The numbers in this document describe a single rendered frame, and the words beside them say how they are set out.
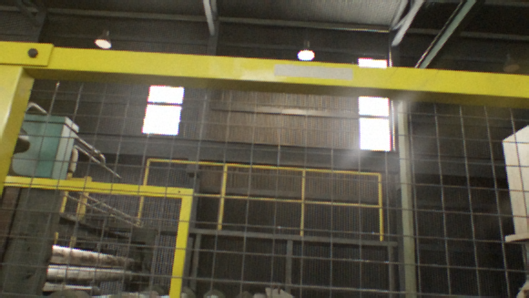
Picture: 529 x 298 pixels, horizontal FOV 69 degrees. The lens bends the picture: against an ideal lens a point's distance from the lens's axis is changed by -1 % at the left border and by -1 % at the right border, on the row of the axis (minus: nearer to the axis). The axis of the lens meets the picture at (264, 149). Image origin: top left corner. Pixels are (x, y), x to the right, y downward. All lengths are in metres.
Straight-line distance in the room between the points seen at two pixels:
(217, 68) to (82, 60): 0.28
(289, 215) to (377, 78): 10.89
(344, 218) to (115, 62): 11.19
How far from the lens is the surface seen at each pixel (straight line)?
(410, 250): 5.80
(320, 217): 11.73
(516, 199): 10.46
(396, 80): 0.84
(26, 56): 0.95
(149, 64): 0.84
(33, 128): 2.84
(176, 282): 2.06
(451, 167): 12.37
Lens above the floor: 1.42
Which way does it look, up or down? 19 degrees up
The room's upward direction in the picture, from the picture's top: 4 degrees clockwise
